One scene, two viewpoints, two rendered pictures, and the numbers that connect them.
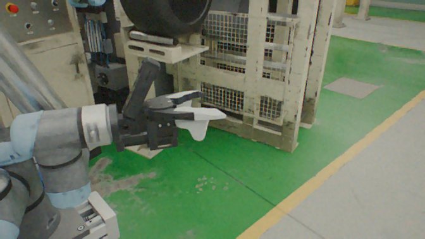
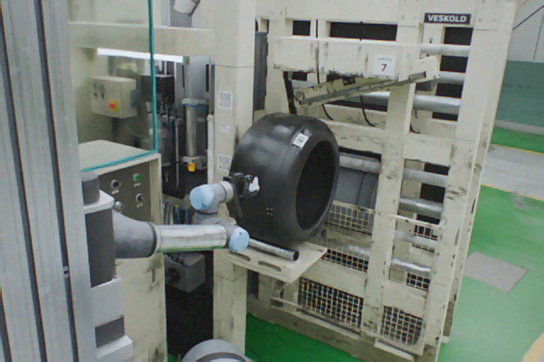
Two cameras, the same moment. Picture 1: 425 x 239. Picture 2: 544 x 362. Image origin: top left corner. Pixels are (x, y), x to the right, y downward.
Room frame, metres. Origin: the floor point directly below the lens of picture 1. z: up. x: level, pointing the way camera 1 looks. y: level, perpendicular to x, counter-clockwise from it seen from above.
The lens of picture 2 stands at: (-0.08, 0.39, 1.83)
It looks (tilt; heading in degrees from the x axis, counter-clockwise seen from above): 18 degrees down; 357
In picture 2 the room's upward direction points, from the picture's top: 3 degrees clockwise
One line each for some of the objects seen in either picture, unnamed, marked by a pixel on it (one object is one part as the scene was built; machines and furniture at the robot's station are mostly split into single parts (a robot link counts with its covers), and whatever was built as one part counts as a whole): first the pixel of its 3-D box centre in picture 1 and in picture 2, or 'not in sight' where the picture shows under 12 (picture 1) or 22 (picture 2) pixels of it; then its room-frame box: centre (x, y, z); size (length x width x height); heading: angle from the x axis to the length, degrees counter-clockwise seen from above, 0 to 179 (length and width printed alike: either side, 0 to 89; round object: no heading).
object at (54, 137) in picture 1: (52, 133); not in sight; (0.46, 0.28, 1.04); 0.11 x 0.08 x 0.09; 107
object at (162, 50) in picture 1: (153, 49); (261, 257); (1.77, 0.35, 0.83); 0.36 x 0.09 x 0.06; 57
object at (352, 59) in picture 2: not in sight; (343, 57); (2.07, 0.00, 1.71); 0.61 x 0.25 x 0.15; 57
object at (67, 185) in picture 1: (67, 171); not in sight; (0.48, 0.28, 0.94); 0.11 x 0.08 x 0.11; 17
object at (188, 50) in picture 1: (169, 49); (276, 253); (1.89, 0.27, 0.80); 0.37 x 0.36 x 0.02; 147
